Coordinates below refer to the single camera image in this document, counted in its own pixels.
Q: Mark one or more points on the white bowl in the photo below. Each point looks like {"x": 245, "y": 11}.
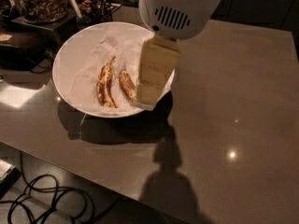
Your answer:
{"x": 74, "y": 52}

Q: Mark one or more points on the black device with cable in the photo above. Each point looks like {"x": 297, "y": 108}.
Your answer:
{"x": 35, "y": 60}

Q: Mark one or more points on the white paper liner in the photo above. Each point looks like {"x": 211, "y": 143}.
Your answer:
{"x": 125, "y": 46}

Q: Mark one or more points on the glass jar of nuts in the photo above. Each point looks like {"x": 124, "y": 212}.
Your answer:
{"x": 42, "y": 11}

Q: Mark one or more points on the dark tray stand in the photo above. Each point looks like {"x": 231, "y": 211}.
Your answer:
{"x": 55, "y": 33}

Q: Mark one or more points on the spotted banana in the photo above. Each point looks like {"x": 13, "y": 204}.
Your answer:
{"x": 127, "y": 85}
{"x": 103, "y": 86}

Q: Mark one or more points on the grey box on floor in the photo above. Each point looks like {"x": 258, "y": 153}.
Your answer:
{"x": 9, "y": 174}

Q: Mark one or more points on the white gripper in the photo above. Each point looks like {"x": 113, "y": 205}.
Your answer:
{"x": 179, "y": 16}

